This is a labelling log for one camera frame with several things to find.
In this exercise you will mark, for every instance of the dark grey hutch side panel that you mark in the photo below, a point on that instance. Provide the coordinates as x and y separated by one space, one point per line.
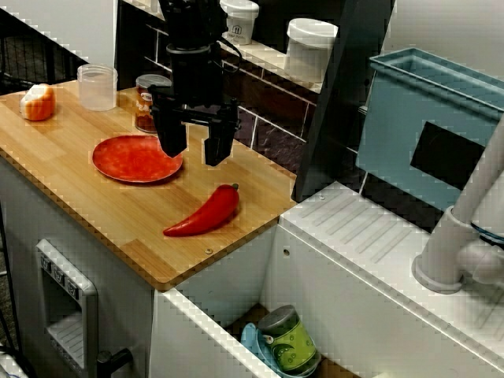
338 138

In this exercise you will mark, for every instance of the orange beans can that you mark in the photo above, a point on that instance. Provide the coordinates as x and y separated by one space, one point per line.
142 114

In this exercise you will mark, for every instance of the toy bread slice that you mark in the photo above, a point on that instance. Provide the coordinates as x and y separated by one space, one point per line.
37 104

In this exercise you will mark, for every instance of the red round plate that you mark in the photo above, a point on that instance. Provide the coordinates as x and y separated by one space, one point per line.
126 159

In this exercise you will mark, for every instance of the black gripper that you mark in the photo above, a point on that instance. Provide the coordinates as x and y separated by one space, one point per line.
193 78

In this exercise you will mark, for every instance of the green peas can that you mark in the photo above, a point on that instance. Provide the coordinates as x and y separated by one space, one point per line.
293 342

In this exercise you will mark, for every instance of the white lidded plastic jar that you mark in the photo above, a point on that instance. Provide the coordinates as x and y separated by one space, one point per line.
311 51

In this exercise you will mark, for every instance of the grey toy dispenser panel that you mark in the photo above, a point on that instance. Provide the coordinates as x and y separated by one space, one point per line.
67 283

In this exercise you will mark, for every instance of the grey toy faucet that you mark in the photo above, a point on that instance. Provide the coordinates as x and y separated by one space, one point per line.
441 252

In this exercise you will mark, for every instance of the white toy sink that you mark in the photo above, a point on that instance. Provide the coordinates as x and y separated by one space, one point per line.
354 295

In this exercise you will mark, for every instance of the red toy chili pepper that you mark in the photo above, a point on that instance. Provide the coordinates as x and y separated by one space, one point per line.
204 212

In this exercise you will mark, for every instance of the white tiled shelf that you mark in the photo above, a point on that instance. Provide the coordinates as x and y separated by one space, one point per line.
267 59

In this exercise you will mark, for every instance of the teal plastic bin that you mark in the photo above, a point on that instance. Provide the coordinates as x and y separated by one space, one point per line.
386 130

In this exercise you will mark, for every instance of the blue bowl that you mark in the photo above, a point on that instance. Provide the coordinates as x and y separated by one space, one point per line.
250 338

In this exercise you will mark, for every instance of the clear lidless plastic jar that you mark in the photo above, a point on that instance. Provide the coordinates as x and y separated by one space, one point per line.
97 88

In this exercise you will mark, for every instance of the small white lidded jar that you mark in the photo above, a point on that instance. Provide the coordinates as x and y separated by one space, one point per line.
240 23

